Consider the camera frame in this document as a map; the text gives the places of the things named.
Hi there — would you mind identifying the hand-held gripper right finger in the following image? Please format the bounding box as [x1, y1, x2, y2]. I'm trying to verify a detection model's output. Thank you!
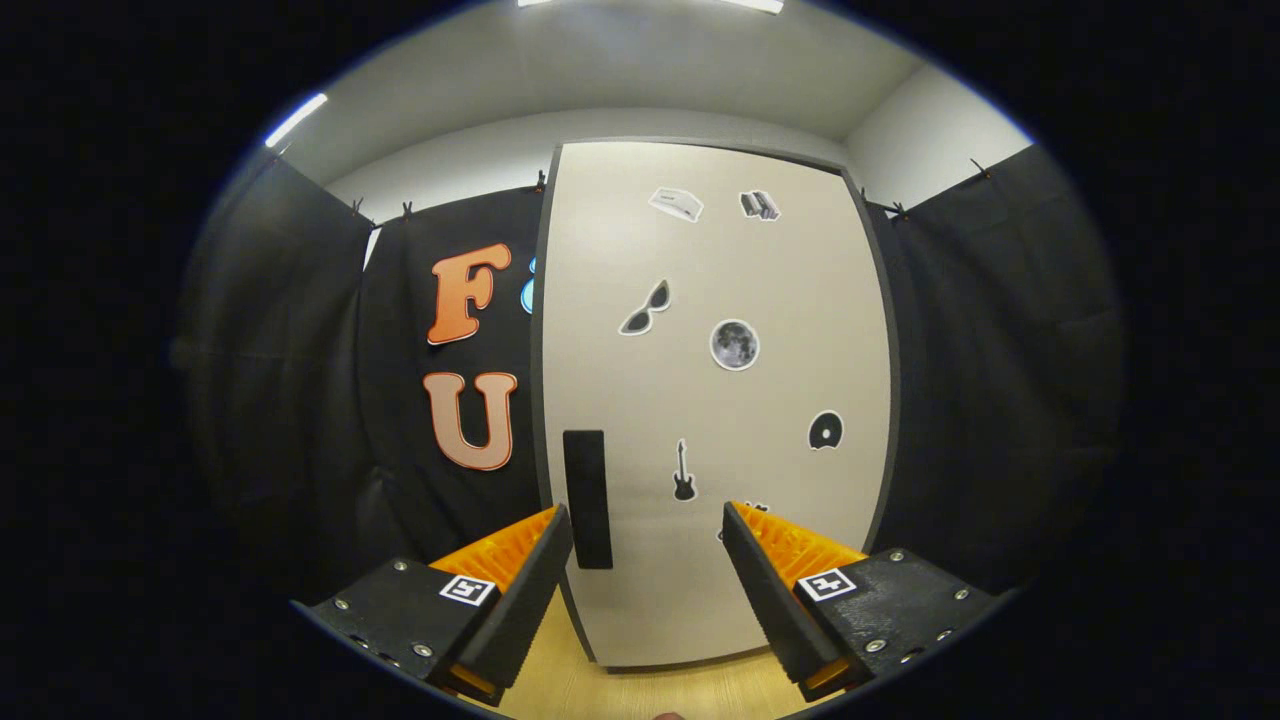
[722, 501, 1001, 701]

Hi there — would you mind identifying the wide ceiling light panel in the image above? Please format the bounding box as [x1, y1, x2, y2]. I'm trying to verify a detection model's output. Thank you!
[517, 0, 786, 15]

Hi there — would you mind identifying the black backdrop cloth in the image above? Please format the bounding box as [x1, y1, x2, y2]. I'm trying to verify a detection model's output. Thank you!
[175, 145, 1131, 601]

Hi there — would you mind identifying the grey shoe cabinet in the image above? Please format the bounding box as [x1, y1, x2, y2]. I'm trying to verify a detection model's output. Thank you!
[528, 136, 901, 673]

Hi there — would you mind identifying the row of black cloth clips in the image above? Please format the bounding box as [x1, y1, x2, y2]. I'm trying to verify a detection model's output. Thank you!
[348, 158, 991, 219]

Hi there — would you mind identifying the narrow ceiling light strip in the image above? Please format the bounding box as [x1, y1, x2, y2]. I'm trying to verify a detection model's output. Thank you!
[264, 92, 329, 149]

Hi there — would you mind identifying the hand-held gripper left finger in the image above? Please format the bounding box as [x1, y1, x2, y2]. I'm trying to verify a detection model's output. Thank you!
[290, 503, 574, 706]

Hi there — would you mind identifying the black door handle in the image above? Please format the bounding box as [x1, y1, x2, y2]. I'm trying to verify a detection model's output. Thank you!
[562, 430, 614, 571]

